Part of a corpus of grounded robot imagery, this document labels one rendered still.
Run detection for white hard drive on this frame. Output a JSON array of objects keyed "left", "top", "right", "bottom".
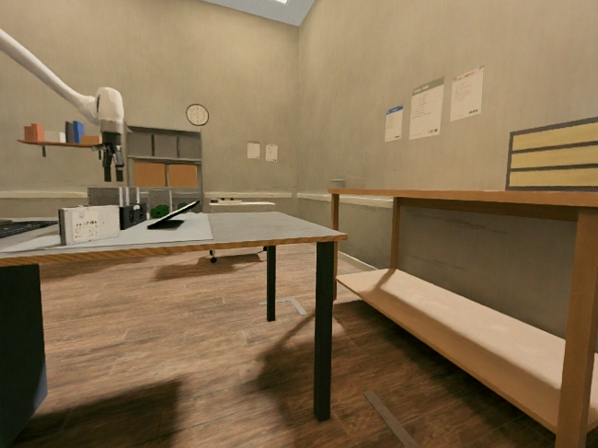
[{"left": 58, "top": 205, "right": 120, "bottom": 246}]

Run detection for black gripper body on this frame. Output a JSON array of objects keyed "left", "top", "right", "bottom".
[{"left": 101, "top": 132, "right": 121, "bottom": 154}]

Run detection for grey flat mat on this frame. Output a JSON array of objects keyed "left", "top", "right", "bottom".
[{"left": 0, "top": 214, "right": 213, "bottom": 253}]

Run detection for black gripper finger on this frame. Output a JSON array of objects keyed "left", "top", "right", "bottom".
[
  {"left": 102, "top": 148, "right": 112, "bottom": 182},
  {"left": 108, "top": 146, "right": 124, "bottom": 182}
]

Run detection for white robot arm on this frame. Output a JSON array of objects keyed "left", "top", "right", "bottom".
[{"left": 0, "top": 29, "right": 123, "bottom": 135}]

